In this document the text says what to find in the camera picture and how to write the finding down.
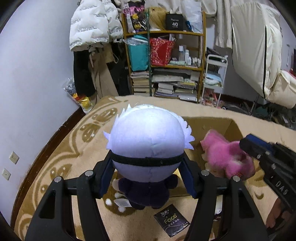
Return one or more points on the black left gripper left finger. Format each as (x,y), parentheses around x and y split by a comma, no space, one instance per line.
(53,218)

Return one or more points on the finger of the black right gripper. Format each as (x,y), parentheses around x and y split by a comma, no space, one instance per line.
(258,148)

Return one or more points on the pink bear plush keychain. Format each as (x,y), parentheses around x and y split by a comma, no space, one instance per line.
(225,159)

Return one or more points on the white haired plush doll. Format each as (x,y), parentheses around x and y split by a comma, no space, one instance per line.
(147,144)

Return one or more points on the right hand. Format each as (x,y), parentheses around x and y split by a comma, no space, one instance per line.
(276,212)

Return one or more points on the cardboard box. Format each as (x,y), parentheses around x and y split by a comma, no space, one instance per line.
(227,127)

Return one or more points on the white rolling cart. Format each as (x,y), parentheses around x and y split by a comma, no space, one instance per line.
(213,80)

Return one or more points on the wooden bookshelf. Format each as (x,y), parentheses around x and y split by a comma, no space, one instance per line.
(201,50)

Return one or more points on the stack of books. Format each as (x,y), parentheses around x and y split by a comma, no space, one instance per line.
(140,83)

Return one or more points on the red gift bag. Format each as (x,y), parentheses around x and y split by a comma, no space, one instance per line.
(161,51)

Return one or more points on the beige curtain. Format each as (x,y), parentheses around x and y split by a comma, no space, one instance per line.
(219,9)

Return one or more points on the black box with 40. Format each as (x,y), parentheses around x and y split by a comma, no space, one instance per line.
(174,22)

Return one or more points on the teal storage bag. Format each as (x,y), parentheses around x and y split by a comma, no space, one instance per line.
(138,52)

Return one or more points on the blonde wig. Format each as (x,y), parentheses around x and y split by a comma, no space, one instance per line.
(157,18)

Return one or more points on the white puffer jacket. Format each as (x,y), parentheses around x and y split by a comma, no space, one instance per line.
(94,24)

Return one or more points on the wall socket lower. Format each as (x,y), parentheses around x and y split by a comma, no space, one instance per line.
(6,174)

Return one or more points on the wall socket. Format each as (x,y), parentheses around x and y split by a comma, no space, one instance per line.
(14,157)
(6,174)

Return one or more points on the wall socket upper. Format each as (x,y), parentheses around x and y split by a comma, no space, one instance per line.
(14,157)

